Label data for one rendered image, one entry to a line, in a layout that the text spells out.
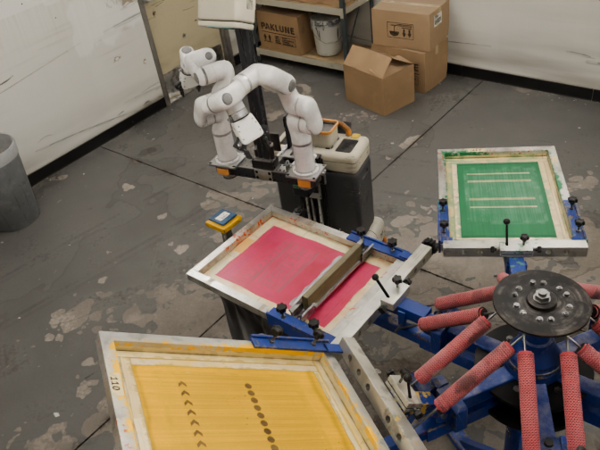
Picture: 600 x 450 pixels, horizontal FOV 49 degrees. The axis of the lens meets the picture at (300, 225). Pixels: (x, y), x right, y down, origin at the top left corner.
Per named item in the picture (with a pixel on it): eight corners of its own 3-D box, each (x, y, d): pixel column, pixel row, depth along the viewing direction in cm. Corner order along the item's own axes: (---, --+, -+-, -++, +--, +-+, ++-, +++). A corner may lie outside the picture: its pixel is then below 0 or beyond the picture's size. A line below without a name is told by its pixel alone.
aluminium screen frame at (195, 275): (187, 279, 290) (186, 273, 288) (271, 211, 324) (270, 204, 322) (329, 351, 247) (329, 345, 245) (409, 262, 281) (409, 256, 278)
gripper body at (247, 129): (231, 120, 254) (245, 145, 257) (253, 108, 257) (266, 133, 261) (225, 121, 260) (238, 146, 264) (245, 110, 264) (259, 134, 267)
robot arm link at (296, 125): (298, 135, 312) (294, 104, 302) (320, 140, 305) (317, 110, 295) (286, 144, 306) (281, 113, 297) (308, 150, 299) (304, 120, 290)
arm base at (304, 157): (302, 158, 324) (297, 130, 315) (325, 161, 319) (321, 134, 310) (288, 175, 314) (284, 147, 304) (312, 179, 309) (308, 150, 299)
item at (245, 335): (233, 344, 314) (215, 279, 288) (237, 339, 316) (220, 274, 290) (308, 386, 289) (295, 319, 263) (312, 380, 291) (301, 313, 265)
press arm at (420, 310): (385, 310, 255) (384, 300, 252) (393, 300, 259) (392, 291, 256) (423, 327, 246) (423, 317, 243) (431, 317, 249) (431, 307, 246)
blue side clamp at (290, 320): (268, 324, 264) (265, 312, 260) (276, 317, 267) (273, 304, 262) (327, 354, 247) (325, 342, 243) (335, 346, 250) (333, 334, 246)
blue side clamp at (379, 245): (346, 247, 296) (345, 236, 292) (353, 242, 299) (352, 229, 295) (404, 270, 279) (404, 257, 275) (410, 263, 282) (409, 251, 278)
